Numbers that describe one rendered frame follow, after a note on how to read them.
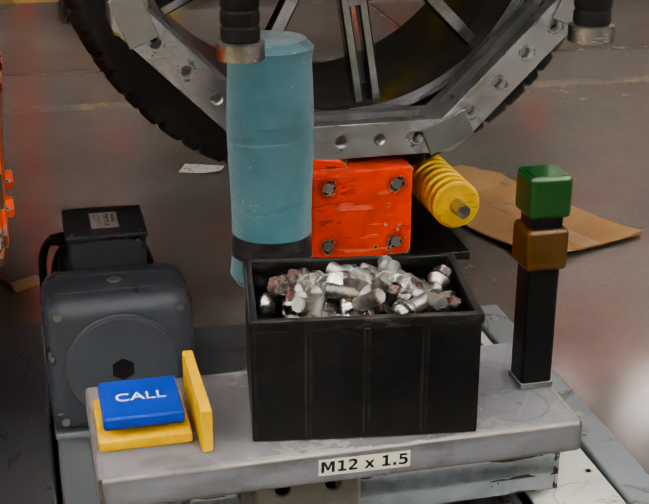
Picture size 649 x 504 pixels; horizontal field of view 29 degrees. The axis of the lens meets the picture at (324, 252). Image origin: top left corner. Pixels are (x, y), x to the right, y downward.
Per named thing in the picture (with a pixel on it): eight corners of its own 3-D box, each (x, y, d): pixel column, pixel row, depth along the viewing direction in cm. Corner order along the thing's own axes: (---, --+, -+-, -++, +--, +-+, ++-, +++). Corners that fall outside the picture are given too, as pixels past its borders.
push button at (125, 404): (175, 395, 115) (174, 373, 114) (186, 433, 109) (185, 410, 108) (98, 403, 113) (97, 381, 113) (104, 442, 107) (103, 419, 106)
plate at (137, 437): (180, 399, 116) (180, 389, 115) (193, 442, 109) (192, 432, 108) (93, 408, 114) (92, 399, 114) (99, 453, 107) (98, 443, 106)
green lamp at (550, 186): (553, 203, 115) (557, 162, 114) (571, 218, 112) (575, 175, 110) (513, 207, 114) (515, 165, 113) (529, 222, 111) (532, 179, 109)
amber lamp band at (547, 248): (550, 254, 117) (553, 214, 116) (567, 270, 114) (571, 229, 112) (509, 257, 116) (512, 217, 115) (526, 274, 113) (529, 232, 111)
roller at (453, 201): (411, 159, 173) (412, 118, 171) (486, 233, 147) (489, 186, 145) (370, 162, 172) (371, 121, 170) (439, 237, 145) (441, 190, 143)
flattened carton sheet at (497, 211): (486, 171, 323) (487, 158, 321) (641, 237, 279) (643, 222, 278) (390, 190, 308) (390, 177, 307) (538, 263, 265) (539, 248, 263)
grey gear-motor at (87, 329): (165, 380, 198) (155, 169, 185) (205, 528, 161) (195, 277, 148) (48, 392, 195) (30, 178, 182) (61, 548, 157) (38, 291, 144)
